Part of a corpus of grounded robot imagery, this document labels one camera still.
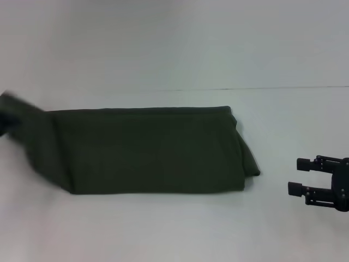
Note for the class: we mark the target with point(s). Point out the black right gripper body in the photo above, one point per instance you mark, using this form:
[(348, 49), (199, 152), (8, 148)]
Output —
[(342, 185)]

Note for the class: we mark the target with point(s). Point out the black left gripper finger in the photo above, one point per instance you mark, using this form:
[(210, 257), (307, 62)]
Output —
[(8, 121)]

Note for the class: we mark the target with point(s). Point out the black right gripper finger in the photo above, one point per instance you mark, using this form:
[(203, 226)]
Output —
[(316, 165), (310, 193)]

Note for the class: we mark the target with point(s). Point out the dark green t-shirt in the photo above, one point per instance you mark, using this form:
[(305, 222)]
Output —
[(150, 150)]

